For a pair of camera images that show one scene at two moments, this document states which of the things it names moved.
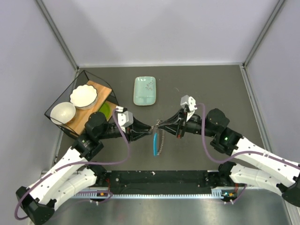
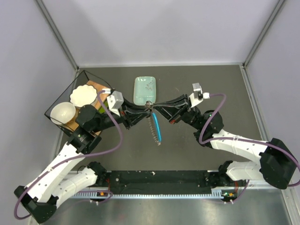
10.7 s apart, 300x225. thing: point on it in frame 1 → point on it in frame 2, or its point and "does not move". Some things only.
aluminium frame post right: x=263 y=33 does not move
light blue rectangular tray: x=145 y=90 does not move
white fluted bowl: x=84 y=97 does not move
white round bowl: x=62 y=113 does not move
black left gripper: x=136 y=131 → x=131 y=114
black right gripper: x=180 y=117 → x=173 y=109
